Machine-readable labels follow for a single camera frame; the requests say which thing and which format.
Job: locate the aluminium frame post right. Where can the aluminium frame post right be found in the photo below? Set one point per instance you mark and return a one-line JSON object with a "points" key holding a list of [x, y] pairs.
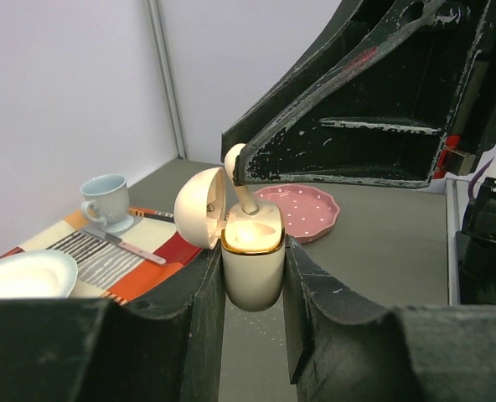
{"points": [[155, 14]]}

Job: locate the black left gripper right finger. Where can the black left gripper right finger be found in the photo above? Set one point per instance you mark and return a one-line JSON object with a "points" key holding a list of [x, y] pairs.
{"points": [[342, 346]]}

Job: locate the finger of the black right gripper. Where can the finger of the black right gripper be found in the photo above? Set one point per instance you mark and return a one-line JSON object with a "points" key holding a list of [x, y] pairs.
{"points": [[332, 106], [391, 93]]}

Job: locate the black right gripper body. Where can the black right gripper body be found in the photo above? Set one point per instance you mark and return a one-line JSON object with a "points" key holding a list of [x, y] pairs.
{"points": [[454, 160]]}

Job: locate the pink handled knife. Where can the pink handled knife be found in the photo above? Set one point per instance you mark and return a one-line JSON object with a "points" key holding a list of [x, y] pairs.
{"points": [[120, 243]]}

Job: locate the pink dotted plate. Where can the pink dotted plate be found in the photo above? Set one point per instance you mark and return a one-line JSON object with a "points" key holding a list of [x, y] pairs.
{"points": [[309, 213]]}

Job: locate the light blue mug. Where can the light blue mug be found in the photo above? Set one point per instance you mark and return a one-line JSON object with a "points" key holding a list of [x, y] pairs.
{"points": [[107, 203]]}

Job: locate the beige case with black oval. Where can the beige case with black oval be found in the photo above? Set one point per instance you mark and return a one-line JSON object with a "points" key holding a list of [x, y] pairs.
{"points": [[252, 247]]}

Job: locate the white plate with blue rim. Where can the white plate with blue rim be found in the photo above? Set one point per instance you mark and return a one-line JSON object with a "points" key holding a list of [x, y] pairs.
{"points": [[37, 274]]}

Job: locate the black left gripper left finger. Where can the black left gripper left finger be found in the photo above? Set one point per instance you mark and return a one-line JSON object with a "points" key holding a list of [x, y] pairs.
{"points": [[164, 346]]}

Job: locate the multicoloured patchwork placemat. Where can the multicoloured patchwork placemat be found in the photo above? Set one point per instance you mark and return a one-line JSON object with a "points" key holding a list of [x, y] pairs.
{"points": [[108, 271]]}

